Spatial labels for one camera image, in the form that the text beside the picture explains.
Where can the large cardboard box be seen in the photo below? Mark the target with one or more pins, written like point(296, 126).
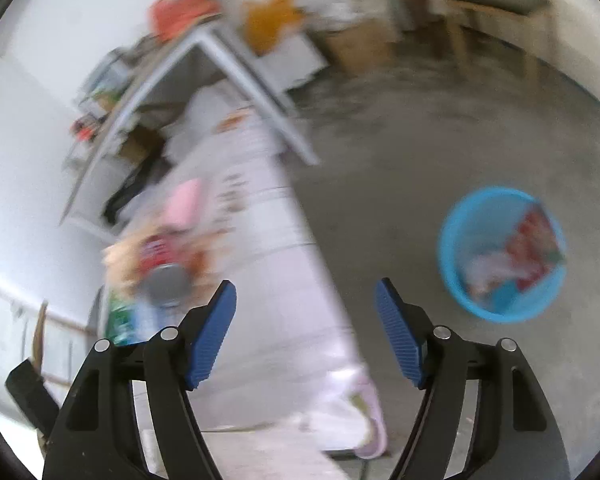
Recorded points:
point(360, 45)

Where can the wooden chair with dark seat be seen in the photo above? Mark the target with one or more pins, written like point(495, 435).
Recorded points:
point(495, 0)

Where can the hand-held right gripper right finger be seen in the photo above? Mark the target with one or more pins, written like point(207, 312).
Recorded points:
point(400, 340)

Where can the dark sauce bottle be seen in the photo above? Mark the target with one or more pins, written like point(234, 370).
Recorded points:
point(85, 130)

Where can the yellow plastic bag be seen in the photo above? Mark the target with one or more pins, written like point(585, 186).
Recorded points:
point(272, 22)

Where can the orange plastic bag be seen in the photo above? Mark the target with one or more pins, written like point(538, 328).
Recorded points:
point(182, 12)

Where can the red drink can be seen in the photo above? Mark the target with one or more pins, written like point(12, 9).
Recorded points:
point(162, 280)

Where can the white desk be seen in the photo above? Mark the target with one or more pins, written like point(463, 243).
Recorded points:
point(250, 75)

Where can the pink cloth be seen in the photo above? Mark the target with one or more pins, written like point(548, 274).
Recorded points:
point(182, 205)

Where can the fluffy white blanket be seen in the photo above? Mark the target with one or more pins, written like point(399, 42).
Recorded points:
point(330, 410)

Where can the white box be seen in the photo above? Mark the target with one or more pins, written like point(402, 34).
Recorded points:
point(295, 62)

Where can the blue plastic waste basket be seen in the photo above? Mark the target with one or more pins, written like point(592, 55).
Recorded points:
point(455, 260)

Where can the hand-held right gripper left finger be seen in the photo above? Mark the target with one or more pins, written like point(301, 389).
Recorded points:
point(210, 340)

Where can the small cardboard box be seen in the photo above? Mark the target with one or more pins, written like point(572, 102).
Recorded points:
point(140, 142)

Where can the black bag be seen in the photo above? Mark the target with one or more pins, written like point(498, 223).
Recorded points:
point(130, 190)

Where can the white pillow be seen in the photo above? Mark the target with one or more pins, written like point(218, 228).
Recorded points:
point(205, 115)

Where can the red snack packet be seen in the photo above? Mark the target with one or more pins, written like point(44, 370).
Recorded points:
point(535, 245)

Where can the checked tablecloth table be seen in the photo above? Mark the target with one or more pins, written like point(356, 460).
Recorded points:
point(280, 260)

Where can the white plastic bags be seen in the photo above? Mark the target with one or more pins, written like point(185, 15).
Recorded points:
point(355, 0)

